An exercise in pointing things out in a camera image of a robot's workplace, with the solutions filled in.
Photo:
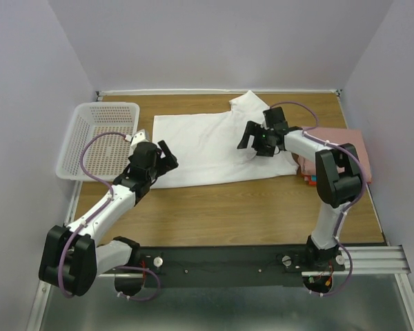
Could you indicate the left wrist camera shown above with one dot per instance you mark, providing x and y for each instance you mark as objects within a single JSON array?
[{"x": 136, "y": 138}]

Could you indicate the white plastic basket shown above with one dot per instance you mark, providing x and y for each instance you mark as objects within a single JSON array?
[{"x": 87, "y": 140}]

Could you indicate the white t shirt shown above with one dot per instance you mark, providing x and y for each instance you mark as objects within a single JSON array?
[{"x": 205, "y": 146}]

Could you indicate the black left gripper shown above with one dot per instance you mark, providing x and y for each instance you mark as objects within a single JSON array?
[{"x": 163, "y": 159}]

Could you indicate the red folded t shirt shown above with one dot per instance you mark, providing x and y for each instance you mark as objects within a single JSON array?
[{"x": 310, "y": 179}]

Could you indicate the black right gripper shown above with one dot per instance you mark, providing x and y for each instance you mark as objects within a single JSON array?
[{"x": 256, "y": 136}]

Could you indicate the aluminium frame rail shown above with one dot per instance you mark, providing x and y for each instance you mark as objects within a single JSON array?
[{"x": 356, "y": 259}]

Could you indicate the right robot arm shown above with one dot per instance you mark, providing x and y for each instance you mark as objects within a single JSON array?
[{"x": 341, "y": 180}]

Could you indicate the pink folded t shirt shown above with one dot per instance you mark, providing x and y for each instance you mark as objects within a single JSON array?
[{"x": 339, "y": 136}]

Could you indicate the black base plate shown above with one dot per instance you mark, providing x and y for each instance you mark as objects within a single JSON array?
[{"x": 233, "y": 265}]

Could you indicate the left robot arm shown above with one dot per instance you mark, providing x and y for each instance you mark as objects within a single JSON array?
[{"x": 73, "y": 256}]

